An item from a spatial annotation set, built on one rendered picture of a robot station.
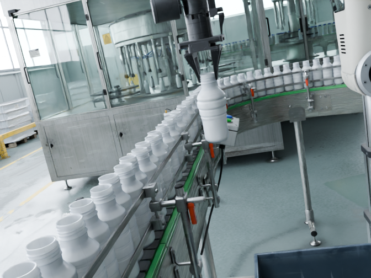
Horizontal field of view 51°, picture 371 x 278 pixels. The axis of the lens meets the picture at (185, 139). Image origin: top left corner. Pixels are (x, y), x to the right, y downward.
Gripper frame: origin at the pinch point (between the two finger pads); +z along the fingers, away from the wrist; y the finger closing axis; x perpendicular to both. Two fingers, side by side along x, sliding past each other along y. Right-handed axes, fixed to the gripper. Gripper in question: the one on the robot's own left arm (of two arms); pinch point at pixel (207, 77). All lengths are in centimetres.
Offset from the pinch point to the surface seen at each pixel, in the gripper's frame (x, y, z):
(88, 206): -44.9, -13.3, 9.1
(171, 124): 17.2, -16.2, 14.6
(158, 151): -4.6, -14.6, 15.6
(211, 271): 32, -17, 78
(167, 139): 8.2, -15.8, 16.5
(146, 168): -16.8, -14.0, 14.9
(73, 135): 309, -220, 87
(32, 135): 755, -593, 183
